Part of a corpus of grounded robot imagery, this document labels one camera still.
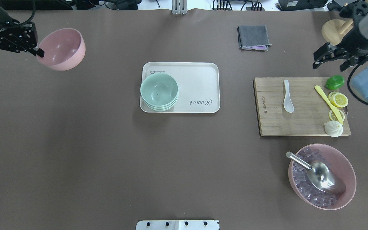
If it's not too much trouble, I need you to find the white garlic bulb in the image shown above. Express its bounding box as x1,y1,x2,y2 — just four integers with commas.
324,120,343,137

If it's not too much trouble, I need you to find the metal ice scoop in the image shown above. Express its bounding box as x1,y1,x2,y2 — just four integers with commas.
285,151,346,195

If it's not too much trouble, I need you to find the small pink bowl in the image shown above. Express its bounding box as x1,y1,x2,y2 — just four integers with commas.
36,28,86,71

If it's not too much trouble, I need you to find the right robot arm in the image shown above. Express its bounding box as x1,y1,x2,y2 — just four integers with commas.
313,1,368,105

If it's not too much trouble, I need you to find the lower lemon slice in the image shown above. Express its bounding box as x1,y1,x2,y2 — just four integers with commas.
328,110,346,122

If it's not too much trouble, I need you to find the yellow plastic knife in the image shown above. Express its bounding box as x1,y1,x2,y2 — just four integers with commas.
314,85,344,124

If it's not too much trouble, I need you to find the hidden lemon slice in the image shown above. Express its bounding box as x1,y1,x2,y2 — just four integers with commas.
328,91,339,103

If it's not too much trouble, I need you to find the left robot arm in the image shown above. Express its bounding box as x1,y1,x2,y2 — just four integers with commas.
0,0,45,58

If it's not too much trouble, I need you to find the white ceramic spoon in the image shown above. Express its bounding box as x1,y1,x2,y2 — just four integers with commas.
283,80,295,113

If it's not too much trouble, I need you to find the upper lemon slice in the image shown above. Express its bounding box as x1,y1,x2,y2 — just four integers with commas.
330,93,349,108

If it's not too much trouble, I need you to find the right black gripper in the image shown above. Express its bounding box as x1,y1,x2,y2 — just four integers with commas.
313,42,368,72

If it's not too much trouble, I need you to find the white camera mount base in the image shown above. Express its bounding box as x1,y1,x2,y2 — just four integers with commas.
135,219,220,230

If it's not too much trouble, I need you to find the grey folded cloth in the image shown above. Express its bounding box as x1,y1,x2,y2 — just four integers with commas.
237,25,272,51

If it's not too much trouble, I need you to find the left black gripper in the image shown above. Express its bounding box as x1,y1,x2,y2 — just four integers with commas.
0,22,45,58

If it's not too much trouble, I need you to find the green lime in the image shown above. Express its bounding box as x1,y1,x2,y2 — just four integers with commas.
325,75,345,90

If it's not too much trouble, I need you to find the green bowl stack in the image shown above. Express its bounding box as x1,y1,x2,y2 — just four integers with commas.
140,73,179,111

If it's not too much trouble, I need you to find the wooden mug tree stand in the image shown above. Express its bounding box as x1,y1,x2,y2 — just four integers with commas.
321,0,368,46

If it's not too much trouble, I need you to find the wooden cutting board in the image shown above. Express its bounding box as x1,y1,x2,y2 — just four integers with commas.
253,77,351,137

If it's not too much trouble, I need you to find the cream serving tray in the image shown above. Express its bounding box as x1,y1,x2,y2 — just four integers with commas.
142,62,220,113

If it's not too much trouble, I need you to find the large pink ice bowl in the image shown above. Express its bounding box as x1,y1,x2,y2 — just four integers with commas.
288,143,357,211

